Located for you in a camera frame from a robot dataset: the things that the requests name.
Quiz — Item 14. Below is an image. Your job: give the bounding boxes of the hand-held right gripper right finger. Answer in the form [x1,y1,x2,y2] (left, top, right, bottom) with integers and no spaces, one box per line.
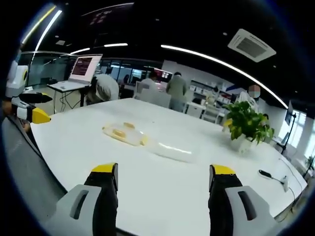
[208,164,278,236]

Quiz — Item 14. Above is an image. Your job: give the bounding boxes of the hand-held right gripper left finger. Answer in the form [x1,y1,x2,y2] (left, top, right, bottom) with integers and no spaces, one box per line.
[45,162,119,236]

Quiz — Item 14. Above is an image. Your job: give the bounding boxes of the white laptop stand table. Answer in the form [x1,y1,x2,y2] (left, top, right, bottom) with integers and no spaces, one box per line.
[47,83,92,114]

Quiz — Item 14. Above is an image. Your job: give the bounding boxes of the small black device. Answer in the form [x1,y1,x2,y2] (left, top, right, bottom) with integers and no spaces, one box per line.
[258,169,273,179]

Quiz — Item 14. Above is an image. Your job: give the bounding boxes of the white plug adapter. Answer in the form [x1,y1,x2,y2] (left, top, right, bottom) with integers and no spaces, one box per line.
[281,175,290,193]

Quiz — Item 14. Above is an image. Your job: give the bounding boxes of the open silver laptop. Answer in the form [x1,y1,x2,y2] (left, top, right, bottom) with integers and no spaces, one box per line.
[47,54,103,93]

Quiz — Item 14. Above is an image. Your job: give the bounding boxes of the white ceiling light strip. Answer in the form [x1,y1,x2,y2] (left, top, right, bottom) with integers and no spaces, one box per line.
[35,9,63,53]

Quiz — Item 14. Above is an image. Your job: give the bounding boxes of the yellow ceiling light strip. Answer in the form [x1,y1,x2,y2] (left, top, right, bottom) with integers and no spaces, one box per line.
[21,5,57,44]

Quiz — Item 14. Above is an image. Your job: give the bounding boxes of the green potted plant white pot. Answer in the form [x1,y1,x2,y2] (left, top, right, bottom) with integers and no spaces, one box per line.
[222,100,275,154]

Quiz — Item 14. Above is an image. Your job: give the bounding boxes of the clear plastic bag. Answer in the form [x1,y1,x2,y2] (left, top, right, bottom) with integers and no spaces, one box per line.
[102,121,195,163]

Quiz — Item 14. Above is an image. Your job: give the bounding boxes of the monitor on black stand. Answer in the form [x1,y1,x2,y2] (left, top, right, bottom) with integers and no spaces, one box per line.
[282,100,296,155]

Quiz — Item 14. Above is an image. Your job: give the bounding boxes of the shelf with storage boxes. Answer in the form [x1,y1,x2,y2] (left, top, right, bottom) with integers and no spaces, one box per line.
[189,79,235,105]

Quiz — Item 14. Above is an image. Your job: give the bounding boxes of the long curved ceiling light strip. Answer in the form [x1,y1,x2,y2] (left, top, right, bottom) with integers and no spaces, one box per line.
[160,44,289,109]

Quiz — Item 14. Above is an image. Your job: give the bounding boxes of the ceiling air conditioner vent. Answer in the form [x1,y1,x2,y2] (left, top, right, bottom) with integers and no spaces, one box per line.
[227,28,277,63]

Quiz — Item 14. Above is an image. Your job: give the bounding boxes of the thin white cable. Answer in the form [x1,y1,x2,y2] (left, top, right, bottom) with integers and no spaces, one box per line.
[278,157,309,209]

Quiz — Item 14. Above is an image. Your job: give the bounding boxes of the red lit wall screen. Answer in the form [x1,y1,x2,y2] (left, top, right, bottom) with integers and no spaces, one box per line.
[159,69,173,81]

